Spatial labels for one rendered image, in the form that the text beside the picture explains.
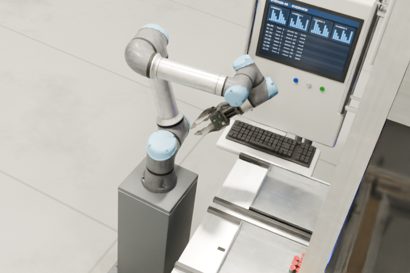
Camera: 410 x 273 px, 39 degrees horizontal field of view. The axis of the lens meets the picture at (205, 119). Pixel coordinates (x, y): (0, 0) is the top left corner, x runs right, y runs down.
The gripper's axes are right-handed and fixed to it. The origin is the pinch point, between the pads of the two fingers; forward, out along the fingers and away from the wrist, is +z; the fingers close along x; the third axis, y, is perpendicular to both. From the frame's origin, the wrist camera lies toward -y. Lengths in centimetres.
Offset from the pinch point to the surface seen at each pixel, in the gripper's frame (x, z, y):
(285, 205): 44.1, -14.4, 2.4
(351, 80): 3, -59, 36
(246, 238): 40.8, 1.1, 20.7
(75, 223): 27, 105, -69
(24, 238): 17, 127, -55
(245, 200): 34.1, -2.0, 3.2
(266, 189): 37.0, -10.2, -3.7
